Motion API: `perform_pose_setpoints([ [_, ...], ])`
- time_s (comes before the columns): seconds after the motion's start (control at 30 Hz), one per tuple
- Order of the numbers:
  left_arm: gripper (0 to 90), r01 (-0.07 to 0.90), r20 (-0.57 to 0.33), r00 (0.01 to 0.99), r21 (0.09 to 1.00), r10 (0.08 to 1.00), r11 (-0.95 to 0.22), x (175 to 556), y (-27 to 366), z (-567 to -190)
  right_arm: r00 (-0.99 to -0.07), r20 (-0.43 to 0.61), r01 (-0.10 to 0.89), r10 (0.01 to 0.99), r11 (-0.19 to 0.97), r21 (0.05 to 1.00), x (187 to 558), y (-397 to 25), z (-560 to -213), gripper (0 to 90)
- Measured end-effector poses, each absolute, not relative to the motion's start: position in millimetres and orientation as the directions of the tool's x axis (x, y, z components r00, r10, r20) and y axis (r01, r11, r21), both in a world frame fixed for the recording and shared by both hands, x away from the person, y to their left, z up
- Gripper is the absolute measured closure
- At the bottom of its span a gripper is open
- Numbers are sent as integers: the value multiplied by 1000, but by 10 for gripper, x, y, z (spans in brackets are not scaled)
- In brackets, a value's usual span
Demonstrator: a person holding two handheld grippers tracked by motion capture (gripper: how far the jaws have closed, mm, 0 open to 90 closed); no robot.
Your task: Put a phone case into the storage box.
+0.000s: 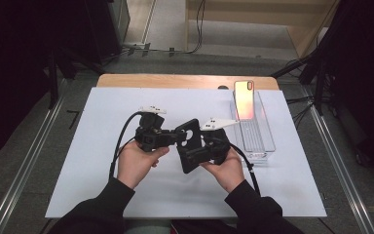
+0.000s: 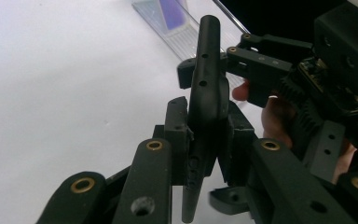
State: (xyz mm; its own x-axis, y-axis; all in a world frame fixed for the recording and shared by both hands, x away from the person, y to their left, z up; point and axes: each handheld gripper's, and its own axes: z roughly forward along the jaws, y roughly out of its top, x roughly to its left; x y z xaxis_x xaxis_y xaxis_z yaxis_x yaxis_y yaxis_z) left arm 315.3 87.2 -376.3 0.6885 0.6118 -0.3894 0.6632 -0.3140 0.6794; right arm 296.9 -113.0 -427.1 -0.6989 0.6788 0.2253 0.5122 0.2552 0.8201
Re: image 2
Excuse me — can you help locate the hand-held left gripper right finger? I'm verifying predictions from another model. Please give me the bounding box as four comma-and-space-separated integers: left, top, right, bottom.
217, 100, 357, 224

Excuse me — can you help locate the black phone case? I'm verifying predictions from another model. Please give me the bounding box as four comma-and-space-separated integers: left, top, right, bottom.
181, 14, 231, 223

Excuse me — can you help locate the aluminium floor rail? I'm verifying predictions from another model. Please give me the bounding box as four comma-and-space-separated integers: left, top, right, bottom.
213, 0, 251, 35

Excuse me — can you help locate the clear plastic rack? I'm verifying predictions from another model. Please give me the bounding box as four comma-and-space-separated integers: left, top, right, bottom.
131, 0, 246, 90

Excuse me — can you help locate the black curtain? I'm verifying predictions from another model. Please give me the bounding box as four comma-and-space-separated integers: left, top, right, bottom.
220, 0, 349, 41

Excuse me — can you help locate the white table board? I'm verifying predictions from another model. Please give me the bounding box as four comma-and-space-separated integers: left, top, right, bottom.
0, 0, 265, 224

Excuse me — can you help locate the iridescent phone case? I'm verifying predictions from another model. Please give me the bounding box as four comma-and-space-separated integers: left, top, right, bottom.
158, 0, 189, 31

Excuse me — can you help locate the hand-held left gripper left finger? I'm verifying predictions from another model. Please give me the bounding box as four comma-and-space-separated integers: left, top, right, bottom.
111, 96, 189, 224

